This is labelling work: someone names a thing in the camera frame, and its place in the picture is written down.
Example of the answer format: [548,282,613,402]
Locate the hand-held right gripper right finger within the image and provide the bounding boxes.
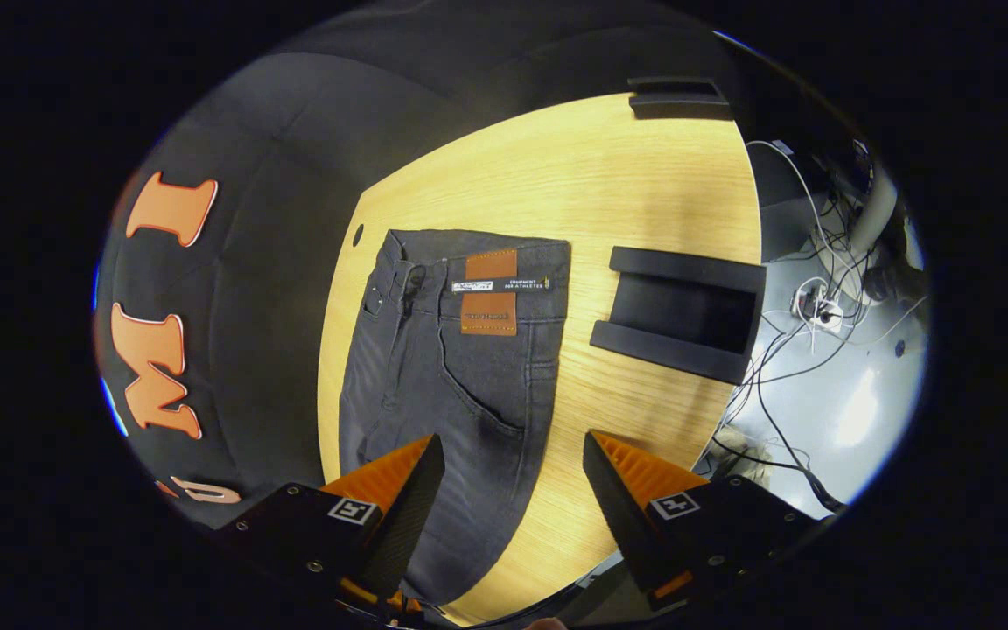
[582,429,824,616]

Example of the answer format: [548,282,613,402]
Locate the white power strip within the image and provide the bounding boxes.
[797,280,846,332]

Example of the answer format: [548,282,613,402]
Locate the black backdrop cloth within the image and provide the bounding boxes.
[94,0,759,530]

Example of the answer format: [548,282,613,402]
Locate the grey metal pipe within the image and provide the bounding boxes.
[850,162,900,259]

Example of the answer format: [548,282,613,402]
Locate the black plastic holder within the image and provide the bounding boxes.
[590,246,768,387]
[626,76,734,122]

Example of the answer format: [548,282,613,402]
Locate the dark grey jeans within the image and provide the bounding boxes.
[338,229,571,606]

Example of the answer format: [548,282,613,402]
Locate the tangle of floor cables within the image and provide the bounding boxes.
[705,138,929,515]

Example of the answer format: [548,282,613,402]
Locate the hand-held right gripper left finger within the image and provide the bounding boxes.
[215,433,446,626]

